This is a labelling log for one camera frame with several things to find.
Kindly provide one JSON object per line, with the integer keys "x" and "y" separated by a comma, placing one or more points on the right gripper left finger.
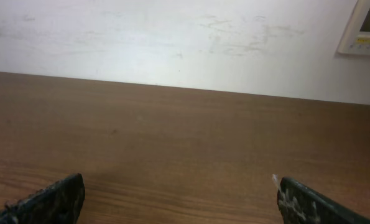
{"x": 59, "y": 203}

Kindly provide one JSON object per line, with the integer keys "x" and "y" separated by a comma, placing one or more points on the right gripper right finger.
{"x": 299, "y": 204}

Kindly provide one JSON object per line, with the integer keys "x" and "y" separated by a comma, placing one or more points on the wall thermostat panel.
{"x": 356, "y": 37}

